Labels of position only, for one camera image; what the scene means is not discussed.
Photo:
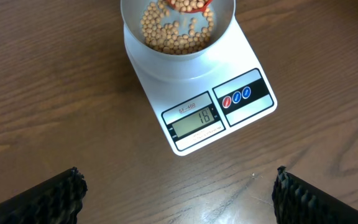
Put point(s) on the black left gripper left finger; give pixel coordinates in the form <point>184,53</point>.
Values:
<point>57,200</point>

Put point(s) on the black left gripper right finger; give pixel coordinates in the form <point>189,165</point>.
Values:
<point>298,202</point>

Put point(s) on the red plastic measuring scoop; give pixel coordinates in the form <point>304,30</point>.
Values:
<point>194,6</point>

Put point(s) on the white digital kitchen scale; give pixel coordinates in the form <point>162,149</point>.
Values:
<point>203,99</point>

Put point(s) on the soybeans in bowl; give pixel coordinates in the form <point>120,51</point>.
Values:
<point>177,27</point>

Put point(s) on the grey plastic bowl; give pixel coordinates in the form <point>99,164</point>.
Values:
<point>132,11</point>

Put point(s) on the soybeans in scoop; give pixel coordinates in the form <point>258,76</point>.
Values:
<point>188,3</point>

